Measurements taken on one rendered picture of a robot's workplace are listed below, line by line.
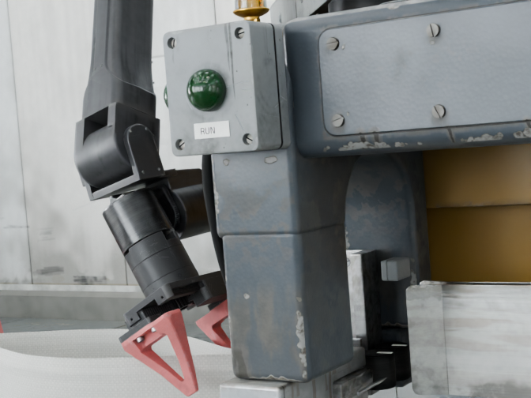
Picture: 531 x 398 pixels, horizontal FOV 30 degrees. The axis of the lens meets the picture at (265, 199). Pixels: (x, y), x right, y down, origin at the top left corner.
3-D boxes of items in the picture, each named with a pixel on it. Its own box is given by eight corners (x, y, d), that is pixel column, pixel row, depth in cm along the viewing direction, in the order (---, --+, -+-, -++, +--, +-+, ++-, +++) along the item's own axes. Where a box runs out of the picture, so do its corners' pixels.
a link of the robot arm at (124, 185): (70, 152, 102) (123, 125, 96) (150, 139, 111) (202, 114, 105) (104, 263, 101) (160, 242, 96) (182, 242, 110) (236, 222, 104)
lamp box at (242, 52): (171, 157, 72) (161, 32, 71) (207, 154, 76) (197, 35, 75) (258, 150, 68) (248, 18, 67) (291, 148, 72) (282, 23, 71)
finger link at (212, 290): (285, 350, 100) (241, 270, 102) (246, 366, 94) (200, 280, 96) (239, 379, 103) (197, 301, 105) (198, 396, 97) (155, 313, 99)
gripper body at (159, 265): (235, 284, 100) (201, 221, 102) (174, 301, 91) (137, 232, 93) (192, 313, 103) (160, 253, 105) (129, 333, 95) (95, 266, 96)
